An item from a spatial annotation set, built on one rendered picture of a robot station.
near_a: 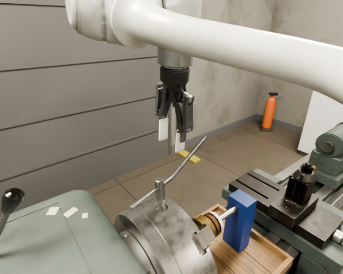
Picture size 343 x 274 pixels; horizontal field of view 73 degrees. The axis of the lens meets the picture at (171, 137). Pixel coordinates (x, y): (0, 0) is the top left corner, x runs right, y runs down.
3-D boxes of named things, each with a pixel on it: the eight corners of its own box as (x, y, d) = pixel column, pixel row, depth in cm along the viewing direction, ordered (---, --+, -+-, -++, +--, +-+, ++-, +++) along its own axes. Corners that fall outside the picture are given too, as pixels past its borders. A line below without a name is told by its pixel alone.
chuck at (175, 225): (193, 355, 56) (189, 257, 45) (131, 267, 80) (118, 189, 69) (219, 328, 61) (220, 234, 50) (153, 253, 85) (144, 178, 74)
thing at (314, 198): (291, 229, 87) (294, 218, 85) (267, 213, 94) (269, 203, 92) (316, 205, 98) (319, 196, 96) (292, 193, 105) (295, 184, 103)
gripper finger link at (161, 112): (167, 90, 60) (164, 87, 61) (157, 120, 68) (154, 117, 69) (178, 88, 62) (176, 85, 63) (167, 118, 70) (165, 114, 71)
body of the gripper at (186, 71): (197, 67, 57) (194, 103, 62) (176, 61, 63) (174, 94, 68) (173, 70, 53) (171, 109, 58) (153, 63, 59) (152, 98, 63)
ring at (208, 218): (203, 236, 65) (225, 221, 70) (182, 216, 71) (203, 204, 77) (201, 259, 69) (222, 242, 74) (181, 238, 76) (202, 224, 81)
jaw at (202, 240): (178, 260, 63) (200, 256, 53) (170, 242, 64) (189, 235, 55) (207, 239, 69) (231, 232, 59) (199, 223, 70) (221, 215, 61)
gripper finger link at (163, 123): (160, 120, 68) (158, 119, 68) (159, 141, 71) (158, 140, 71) (168, 118, 69) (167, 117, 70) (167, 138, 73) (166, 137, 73)
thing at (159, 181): (163, 222, 59) (159, 182, 55) (156, 218, 60) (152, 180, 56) (168, 217, 60) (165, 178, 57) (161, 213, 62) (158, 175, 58)
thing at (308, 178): (310, 186, 86) (312, 179, 85) (289, 176, 92) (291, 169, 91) (319, 178, 91) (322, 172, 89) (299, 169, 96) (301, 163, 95)
